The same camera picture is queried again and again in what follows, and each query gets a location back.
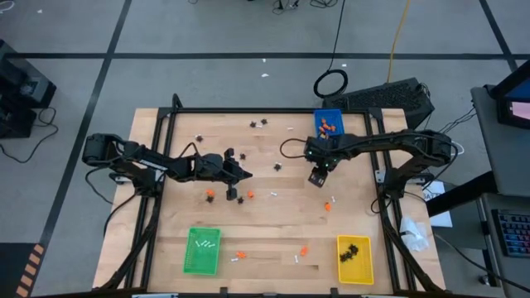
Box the blue plastic basket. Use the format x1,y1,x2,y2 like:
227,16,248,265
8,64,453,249
313,108,346,142

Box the black coiled hanging cable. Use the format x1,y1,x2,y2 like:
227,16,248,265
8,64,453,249
312,0,349,100

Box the green plastic basket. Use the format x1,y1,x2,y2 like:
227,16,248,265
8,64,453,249
183,226,222,276

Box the yellow hanging cable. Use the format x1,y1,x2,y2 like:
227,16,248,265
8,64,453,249
386,0,412,83

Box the black mat orange stripes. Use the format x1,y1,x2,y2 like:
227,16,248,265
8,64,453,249
0,242,46,298

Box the black computer monitor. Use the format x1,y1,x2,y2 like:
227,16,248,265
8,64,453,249
490,60,530,130

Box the white crumpled plastic bag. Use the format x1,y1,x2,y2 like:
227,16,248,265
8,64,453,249
398,215,431,252

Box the yellow plastic basket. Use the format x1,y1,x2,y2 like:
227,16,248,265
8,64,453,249
336,234,375,286

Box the dark grey desk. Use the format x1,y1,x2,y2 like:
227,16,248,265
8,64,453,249
478,192,530,298

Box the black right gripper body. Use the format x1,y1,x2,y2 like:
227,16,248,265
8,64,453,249
305,137,345,173

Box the white paper sheet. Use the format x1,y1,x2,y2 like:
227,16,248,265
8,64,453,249
421,180,454,228

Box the black desk base bar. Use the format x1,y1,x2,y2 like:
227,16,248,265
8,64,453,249
426,171,498,219

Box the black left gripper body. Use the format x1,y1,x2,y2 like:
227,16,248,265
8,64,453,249
192,147,243,202

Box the black equipment case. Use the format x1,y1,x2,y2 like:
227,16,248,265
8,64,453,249
0,39,58,140

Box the backlit black keyboard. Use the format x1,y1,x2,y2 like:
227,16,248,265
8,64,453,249
491,208,530,258

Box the black floor cable bundle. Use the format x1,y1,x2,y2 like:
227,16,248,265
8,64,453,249
271,0,341,10

